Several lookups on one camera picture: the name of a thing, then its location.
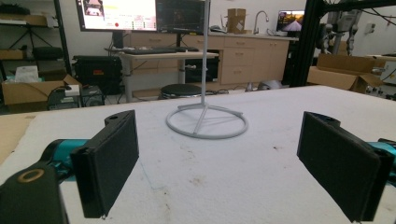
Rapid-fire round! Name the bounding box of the wooden standing desk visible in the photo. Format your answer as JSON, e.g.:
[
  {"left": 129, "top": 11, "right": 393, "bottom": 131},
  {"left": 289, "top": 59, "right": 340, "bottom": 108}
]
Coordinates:
[{"left": 118, "top": 50, "right": 219, "bottom": 104}]

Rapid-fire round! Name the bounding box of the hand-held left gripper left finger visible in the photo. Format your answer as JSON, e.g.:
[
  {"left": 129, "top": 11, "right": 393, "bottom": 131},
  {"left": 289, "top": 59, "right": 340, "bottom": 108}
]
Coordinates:
[{"left": 69, "top": 109, "right": 140, "bottom": 219}]

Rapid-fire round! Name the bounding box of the black equipment case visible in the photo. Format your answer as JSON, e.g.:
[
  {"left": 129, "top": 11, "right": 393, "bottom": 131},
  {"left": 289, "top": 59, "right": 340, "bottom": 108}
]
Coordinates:
[{"left": 72, "top": 55, "right": 123, "bottom": 95}]

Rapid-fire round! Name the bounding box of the large bright monitor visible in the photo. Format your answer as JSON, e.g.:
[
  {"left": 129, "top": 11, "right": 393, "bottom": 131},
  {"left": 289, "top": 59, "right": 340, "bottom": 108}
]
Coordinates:
[{"left": 75, "top": 0, "right": 158, "bottom": 33}]

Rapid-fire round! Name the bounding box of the brown cardboard box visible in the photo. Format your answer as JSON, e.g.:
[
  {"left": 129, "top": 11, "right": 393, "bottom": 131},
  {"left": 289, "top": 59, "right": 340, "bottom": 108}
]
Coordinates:
[{"left": 226, "top": 7, "right": 248, "bottom": 35}]

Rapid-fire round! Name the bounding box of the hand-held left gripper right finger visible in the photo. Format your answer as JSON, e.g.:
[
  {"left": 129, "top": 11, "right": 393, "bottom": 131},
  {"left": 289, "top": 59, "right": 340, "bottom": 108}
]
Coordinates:
[{"left": 296, "top": 110, "right": 396, "bottom": 223}]

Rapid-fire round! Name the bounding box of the open cardboard box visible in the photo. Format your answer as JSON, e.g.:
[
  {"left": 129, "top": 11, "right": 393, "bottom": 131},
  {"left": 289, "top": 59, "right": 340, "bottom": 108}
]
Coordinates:
[
  {"left": 306, "top": 53, "right": 387, "bottom": 94},
  {"left": 1, "top": 74, "right": 82, "bottom": 114}
]

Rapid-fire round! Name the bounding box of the black keyboard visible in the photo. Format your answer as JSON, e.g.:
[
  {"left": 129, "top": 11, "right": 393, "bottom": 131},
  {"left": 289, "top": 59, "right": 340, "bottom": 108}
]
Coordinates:
[{"left": 124, "top": 46, "right": 200, "bottom": 56}]

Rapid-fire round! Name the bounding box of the dark monitor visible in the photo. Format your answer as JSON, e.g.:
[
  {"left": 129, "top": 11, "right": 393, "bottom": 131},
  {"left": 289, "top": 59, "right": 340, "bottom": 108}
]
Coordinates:
[{"left": 155, "top": 0, "right": 209, "bottom": 35}]

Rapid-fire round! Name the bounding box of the wooden cabinet counter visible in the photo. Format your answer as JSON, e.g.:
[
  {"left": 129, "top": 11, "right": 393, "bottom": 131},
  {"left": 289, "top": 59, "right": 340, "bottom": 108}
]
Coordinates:
[{"left": 124, "top": 30, "right": 300, "bottom": 87}]

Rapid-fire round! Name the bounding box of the white metal stand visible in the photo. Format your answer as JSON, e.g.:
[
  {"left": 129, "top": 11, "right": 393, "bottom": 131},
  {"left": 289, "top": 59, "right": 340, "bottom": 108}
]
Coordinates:
[{"left": 165, "top": 0, "right": 249, "bottom": 140}]

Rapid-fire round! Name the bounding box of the silver faucet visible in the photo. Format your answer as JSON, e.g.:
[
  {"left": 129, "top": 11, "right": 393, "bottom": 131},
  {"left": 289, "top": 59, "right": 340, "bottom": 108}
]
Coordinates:
[{"left": 252, "top": 10, "right": 270, "bottom": 35}]

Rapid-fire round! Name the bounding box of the small monitor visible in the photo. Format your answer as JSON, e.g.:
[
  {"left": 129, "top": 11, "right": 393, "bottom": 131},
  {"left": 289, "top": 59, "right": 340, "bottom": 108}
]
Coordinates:
[{"left": 276, "top": 9, "right": 305, "bottom": 34}]

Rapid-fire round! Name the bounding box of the white foam mat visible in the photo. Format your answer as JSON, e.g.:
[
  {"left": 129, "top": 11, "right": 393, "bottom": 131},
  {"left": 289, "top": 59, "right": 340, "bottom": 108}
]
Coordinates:
[{"left": 0, "top": 85, "right": 396, "bottom": 224}]

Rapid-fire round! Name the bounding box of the black round stool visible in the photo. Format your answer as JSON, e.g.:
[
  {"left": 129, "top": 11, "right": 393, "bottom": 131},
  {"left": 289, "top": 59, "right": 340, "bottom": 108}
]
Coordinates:
[{"left": 160, "top": 83, "right": 204, "bottom": 100}]

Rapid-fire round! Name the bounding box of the grey robot figure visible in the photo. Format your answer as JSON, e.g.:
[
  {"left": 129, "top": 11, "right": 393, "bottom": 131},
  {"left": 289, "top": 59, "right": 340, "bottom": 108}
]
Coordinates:
[{"left": 316, "top": 8, "right": 363, "bottom": 57}]

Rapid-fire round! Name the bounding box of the black metal frame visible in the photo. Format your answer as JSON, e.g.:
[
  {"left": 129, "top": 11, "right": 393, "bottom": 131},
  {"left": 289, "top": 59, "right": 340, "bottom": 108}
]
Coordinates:
[{"left": 289, "top": 0, "right": 396, "bottom": 88}]

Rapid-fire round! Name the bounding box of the black shelf rack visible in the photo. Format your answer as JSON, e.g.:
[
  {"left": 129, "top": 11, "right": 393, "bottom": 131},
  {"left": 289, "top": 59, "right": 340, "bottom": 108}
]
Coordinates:
[{"left": 0, "top": 0, "right": 73, "bottom": 82}]

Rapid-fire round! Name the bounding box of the black electronics box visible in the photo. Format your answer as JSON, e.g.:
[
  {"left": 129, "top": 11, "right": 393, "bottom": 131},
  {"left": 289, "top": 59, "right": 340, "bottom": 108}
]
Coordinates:
[{"left": 46, "top": 85, "right": 106, "bottom": 111}]

